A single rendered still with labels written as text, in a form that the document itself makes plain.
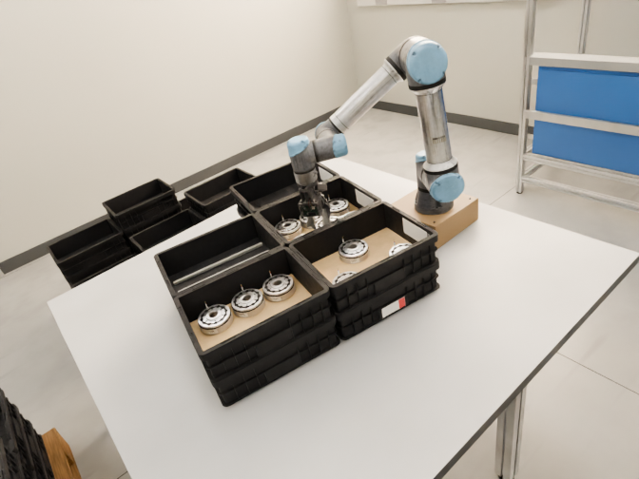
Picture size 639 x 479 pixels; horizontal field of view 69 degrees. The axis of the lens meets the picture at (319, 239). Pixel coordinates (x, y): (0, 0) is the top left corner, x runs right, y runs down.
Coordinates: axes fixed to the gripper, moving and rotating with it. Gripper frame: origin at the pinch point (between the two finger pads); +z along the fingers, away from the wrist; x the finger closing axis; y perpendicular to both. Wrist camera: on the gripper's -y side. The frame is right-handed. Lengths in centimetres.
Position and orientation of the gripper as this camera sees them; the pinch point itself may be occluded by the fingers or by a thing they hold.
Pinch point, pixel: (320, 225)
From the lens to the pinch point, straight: 170.6
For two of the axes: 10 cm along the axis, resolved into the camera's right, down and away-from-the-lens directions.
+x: 9.4, -0.2, -3.4
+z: 2.1, 8.1, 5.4
